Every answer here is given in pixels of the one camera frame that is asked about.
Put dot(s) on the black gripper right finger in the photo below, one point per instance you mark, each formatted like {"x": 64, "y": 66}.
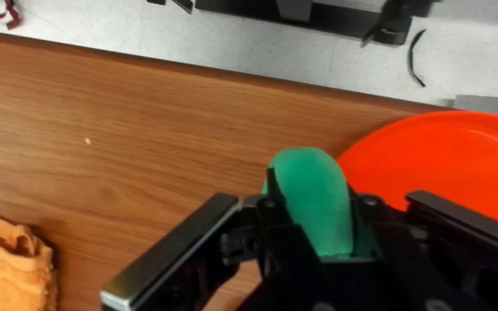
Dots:
{"x": 462, "y": 248}

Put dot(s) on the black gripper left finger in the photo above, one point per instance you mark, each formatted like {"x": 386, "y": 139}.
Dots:
{"x": 168, "y": 260}

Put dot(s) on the green round plushie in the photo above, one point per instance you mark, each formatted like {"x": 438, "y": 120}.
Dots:
{"x": 315, "y": 201}

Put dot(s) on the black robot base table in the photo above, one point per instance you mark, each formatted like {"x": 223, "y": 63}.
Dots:
{"x": 318, "y": 15}

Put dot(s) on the orange plastic plate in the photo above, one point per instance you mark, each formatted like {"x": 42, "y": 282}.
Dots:
{"x": 457, "y": 158}

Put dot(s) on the folded orange cloth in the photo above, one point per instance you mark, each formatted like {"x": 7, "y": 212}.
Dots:
{"x": 7, "y": 265}

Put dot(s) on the black curved strip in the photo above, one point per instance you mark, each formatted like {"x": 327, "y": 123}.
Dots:
{"x": 412, "y": 58}

